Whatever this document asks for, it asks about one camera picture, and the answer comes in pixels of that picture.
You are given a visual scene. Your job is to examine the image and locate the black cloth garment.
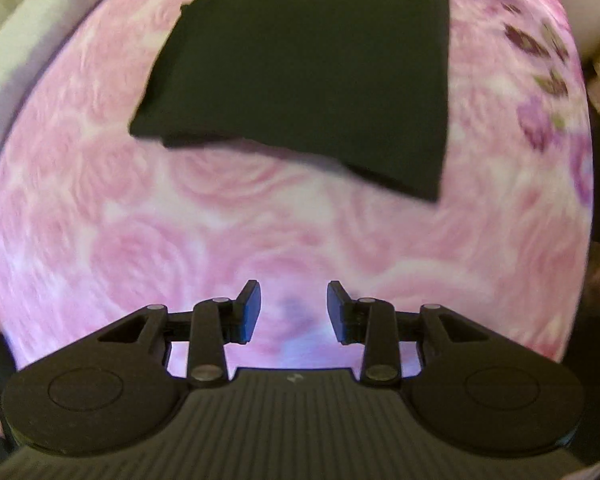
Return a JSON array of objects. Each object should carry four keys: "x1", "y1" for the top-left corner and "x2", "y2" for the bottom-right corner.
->
[{"x1": 129, "y1": 0, "x2": 450, "y2": 202}]

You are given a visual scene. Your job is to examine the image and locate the pink rose pattern bedsheet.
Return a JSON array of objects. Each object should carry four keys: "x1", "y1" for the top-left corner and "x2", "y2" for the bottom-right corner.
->
[{"x1": 0, "y1": 0, "x2": 596, "y2": 461}]

